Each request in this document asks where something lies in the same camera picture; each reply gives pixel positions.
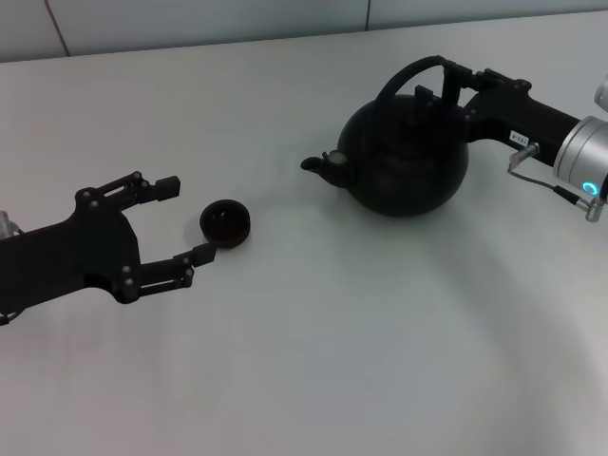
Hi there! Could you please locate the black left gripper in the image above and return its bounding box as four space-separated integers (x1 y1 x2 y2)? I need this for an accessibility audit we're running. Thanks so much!
0 171 218 325

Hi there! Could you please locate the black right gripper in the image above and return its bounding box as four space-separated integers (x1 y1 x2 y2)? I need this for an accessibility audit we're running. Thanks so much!
414 60 583 167

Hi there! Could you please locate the small black teacup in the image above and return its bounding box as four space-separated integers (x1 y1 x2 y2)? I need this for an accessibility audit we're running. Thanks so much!
199 199 252 251

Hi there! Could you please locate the black round teapot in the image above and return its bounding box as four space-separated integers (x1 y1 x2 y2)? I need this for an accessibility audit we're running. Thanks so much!
299 55 471 218

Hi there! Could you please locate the right gripper cable with plug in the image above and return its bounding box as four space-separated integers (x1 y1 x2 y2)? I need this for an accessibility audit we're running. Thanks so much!
505 142 608 222

